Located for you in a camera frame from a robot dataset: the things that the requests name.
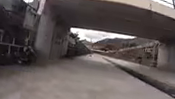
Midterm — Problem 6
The raised grey concrete pavement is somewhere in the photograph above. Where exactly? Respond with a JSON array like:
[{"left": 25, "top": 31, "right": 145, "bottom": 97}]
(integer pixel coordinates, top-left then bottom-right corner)
[{"left": 99, "top": 55, "right": 175, "bottom": 92}]

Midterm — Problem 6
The grey concrete road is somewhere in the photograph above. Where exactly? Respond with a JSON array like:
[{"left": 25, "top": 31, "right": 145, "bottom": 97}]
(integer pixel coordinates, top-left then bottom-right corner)
[{"left": 0, "top": 38, "right": 175, "bottom": 99}]

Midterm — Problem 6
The brown stone retaining wall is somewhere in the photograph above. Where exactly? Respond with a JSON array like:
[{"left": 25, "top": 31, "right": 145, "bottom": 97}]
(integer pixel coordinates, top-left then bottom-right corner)
[{"left": 89, "top": 32, "right": 162, "bottom": 69}]

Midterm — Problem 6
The hillside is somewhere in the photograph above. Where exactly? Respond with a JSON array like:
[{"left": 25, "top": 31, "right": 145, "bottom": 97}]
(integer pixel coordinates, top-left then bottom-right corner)
[{"left": 91, "top": 29, "right": 156, "bottom": 55}]

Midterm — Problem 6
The dark kerb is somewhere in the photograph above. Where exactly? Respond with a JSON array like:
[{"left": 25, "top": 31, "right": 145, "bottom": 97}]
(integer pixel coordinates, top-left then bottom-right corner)
[{"left": 97, "top": 56, "right": 175, "bottom": 99}]

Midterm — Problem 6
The concrete bridge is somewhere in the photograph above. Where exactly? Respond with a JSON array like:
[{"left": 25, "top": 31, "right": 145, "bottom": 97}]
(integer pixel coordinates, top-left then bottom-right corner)
[{"left": 28, "top": 0, "right": 175, "bottom": 81}]

